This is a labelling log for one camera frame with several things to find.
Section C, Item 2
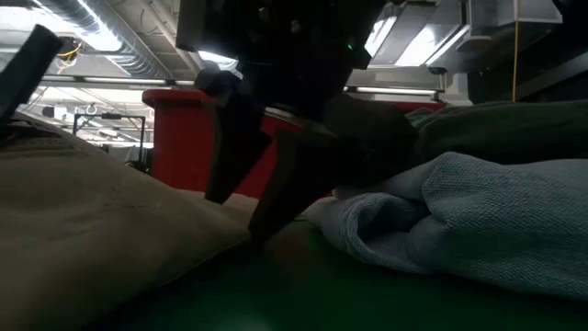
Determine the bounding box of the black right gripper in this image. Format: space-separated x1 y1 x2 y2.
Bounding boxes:
176 0 388 241

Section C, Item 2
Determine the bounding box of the beige grey garment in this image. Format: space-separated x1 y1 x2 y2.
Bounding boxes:
0 94 419 331

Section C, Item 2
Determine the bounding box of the light blue garment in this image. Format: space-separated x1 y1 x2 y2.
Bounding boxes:
302 151 588 300

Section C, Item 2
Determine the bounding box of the dark green garment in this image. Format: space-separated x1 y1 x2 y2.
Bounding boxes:
406 98 588 166

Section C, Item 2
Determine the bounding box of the red plastic laundry basket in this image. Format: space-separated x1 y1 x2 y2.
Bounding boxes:
141 88 447 200

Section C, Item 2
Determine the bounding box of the ceiling light panel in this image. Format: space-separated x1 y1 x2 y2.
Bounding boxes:
197 49 243 71

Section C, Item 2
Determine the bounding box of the black equipment frame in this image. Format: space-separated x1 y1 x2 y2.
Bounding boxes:
73 112 147 162

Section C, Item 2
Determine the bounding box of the long ceiling light rail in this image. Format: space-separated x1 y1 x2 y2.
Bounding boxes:
39 75 442 97

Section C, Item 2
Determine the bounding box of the silver ventilation duct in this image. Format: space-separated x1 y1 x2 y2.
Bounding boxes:
36 0 174 80

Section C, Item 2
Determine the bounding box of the hanging cable reel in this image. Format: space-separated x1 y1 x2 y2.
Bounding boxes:
57 39 85 70

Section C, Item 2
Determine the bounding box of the yellow hanging cord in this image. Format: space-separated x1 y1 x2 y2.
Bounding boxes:
513 0 521 102

